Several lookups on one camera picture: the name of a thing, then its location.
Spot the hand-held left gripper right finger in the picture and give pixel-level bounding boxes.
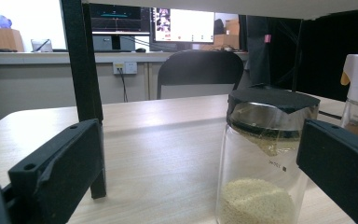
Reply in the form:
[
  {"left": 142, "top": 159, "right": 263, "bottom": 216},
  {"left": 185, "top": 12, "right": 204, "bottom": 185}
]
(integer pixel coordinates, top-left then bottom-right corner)
[{"left": 296, "top": 119, "right": 358, "bottom": 224}]

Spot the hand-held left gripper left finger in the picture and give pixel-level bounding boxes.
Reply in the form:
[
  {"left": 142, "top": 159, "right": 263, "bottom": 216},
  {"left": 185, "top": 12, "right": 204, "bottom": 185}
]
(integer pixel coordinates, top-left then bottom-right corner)
[{"left": 7, "top": 119, "right": 106, "bottom": 224}]

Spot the glass jar with black lid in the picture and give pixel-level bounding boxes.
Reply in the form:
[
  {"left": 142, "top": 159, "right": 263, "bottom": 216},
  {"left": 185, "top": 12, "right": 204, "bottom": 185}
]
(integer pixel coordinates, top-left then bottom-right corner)
[{"left": 215, "top": 85, "right": 322, "bottom": 224}]

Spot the black shelf with metal legs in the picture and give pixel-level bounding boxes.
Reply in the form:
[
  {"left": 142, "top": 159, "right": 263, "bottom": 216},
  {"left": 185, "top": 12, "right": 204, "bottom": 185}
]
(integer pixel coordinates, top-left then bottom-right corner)
[{"left": 60, "top": 0, "right": 358, "bottom": 200}]

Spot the black curtain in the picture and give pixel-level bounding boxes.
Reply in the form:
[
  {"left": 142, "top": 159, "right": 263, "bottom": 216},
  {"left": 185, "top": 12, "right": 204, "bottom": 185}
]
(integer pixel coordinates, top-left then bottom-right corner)
[{"left": 245, "top": 8, "right": 358, "bottom": 102}]

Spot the white counter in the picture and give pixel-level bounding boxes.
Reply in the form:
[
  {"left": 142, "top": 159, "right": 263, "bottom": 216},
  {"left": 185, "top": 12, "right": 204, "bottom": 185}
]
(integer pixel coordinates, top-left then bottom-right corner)
[{"left": 0, "top": 50, "right": 250, "bottom": 65}]

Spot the clear cup with pen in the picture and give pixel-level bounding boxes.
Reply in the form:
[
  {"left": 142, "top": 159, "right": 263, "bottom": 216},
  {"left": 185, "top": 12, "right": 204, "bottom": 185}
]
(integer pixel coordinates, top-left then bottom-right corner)
[{"left": 31, "top": 38, "right": 54, "bottom": 53}]

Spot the wooden box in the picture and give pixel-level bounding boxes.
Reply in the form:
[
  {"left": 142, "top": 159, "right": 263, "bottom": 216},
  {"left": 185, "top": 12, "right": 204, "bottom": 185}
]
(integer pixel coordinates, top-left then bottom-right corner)
[{"left": 0, "top": 27, "right": 25, "bottom": 53}]

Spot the dark-screen monitor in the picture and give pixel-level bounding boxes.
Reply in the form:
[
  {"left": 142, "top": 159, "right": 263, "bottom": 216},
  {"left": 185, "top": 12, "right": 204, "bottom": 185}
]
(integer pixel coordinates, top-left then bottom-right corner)
[{"left": 89, "top": 3, "right": 152, "bottom": 35}]

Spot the blue figurine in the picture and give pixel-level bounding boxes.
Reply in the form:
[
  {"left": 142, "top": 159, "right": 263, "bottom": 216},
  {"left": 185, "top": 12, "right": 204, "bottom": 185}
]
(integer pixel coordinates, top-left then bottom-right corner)
[{"left": 0, "top": 12, "right": 13, "bottom": 30}]

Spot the black folding chair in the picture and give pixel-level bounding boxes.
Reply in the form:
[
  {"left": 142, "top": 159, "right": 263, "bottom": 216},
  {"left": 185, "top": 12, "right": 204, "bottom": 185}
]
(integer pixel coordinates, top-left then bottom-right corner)
[{"left": 156, "top": 49, "right": 245, "bottom": 101}]

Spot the brown cardboard box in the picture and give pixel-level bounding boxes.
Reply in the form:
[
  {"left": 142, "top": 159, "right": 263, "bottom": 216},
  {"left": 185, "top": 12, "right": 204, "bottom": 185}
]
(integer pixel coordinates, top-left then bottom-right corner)
[{"left": 213, "top": 19, "right": 241, "bottom": 50}]

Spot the bright-screen monitor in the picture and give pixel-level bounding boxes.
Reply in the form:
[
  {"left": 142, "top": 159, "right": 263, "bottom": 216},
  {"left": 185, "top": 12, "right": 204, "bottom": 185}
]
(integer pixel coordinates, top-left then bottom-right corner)
[{"left": 151, "top": 7, "right": 216, "bottom": 45}]

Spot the black power cable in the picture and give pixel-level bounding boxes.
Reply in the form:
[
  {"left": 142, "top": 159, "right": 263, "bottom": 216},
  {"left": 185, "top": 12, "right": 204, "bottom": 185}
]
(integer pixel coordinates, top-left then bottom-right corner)
[{"left": 117, "top": 68, "right": 129, "bottom": 104}]

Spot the white wall socket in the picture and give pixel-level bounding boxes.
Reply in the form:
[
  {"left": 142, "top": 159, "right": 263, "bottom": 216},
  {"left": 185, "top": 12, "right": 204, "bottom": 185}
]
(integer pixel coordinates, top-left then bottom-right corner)
[{"left": 112, "top": 61, "right": 138, "bottom": 76}]

